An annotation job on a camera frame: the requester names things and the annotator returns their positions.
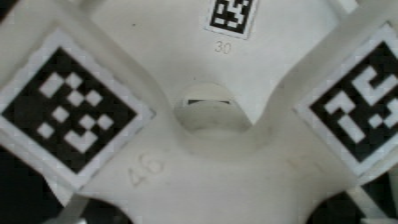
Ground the white table base piece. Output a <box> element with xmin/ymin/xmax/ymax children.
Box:
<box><xmin>0</xmin><ymin>0</ymin><xmax>398</xmax><ymax>224</ymax></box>

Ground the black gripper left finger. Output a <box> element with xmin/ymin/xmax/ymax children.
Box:
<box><xmin>43</xmin><ymin>195</ymin><xmax>134</xmax><ymax>224</ymax></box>

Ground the white round table top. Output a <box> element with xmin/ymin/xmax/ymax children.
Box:
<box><xmin>77</xmin><ymin>0</ymin><xmax>363</xmax><ymax>126</ymax></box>

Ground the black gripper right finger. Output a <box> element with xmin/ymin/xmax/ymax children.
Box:
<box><xmin>306</xmin><ymin>181</ymin><xmax>398</xmax><ymax>224</ymax></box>

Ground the white cylindrical table leg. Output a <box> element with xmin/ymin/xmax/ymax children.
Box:
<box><xmin>175</xmin><ymin>82</ymin><xmax>253</xmax><ymax>139</ymax></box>

